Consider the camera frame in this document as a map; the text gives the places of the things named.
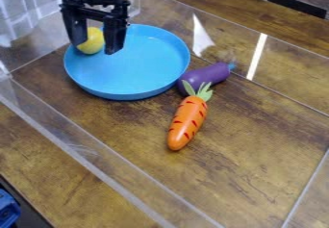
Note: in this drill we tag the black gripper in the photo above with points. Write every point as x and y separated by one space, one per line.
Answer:
76 13

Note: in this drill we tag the yellow toy lemon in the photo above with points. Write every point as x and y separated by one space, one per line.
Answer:
96 41

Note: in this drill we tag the blue round tray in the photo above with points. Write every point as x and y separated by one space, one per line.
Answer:
138 72

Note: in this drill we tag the purple toy eggplant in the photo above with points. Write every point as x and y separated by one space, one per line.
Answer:
213 73

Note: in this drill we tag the orange toy carrot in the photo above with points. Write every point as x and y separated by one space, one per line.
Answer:
191 116

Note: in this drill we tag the blue object at corner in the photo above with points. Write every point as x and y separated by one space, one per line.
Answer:
10 210

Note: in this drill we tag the clear acrylic enclosure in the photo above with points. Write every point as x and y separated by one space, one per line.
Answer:
237 160

